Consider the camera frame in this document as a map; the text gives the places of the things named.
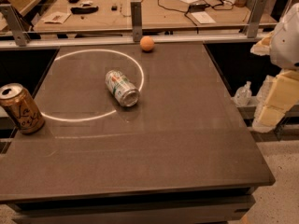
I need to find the green white 7up can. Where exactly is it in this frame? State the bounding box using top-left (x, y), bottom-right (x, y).
top-left (106, 70), bottom-right (139, 107)

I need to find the right metal bracket post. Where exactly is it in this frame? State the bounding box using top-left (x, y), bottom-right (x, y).
top-left (245, 0), bottom-right (267, 38)

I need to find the small black block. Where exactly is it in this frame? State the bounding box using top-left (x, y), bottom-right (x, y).
top-left (111, 5), bottom-right (118, 10)

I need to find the orange ball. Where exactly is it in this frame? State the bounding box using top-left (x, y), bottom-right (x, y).
top-left (140, 36), bottom-right (154, 52)

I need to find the clear plastic bottle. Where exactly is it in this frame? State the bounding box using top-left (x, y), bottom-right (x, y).
top-left (234, 81), bottom-right (252, 106)

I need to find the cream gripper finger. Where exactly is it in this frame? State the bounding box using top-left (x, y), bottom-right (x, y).
top-left (252, 69), bottom-right (299, 133)
top-left (250, 32), bottom-right (274, 56)

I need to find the metal bracket post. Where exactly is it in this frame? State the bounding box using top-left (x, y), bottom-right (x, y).
top-left (131, 1), bottom-right (142, 42)
top-left (0, 4), bottom-right (30, 47)
top-left (245, 0), bottom-right (267, 38)

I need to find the white paper sheet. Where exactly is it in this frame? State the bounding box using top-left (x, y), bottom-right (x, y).
top-left (192, 11), bottom-right (215, 24)

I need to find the white paper card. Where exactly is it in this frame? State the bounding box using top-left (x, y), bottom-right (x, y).
top-left (42, 11), bottom-right (70, 24)

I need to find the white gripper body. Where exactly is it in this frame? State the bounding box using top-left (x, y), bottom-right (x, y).
top-left (270, 3), bottom-right (299, 69)

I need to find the gold LaCroix can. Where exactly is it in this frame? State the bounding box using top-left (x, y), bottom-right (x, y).
top-left (0, 83), bottom-right (45, 134)

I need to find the black power adapter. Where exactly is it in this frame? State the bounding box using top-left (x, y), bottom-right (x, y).
top-left (189, 2), bottom-right (208, 12)

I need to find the left metal bracket post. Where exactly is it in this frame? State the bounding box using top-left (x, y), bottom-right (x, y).
top-left (0, 4), bottom-right (30, 47)

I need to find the black device on desk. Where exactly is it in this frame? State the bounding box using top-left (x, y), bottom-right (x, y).
top-left (71, 7), bottom-right (99, 15)

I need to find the black cable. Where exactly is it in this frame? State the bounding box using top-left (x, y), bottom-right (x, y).
top-left (157, 0), bottom-right (235, 26)

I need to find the middle metal bracket post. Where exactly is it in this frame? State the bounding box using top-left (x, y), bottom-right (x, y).
top-left (131, 1), bottom-right (142, 42)

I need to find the wooden back desk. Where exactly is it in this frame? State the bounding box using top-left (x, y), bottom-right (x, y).
top-left (32, 0), bottom-right (279, 35)

